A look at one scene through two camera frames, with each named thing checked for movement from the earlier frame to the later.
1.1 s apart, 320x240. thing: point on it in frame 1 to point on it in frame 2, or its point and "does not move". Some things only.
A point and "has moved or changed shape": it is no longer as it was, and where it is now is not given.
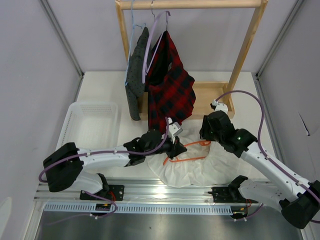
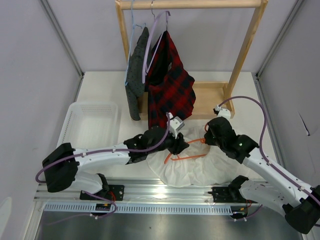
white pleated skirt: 204,162 does not move
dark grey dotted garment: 134,84 does not move
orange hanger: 204,143 has moved or changed shape
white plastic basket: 91,125 does not move
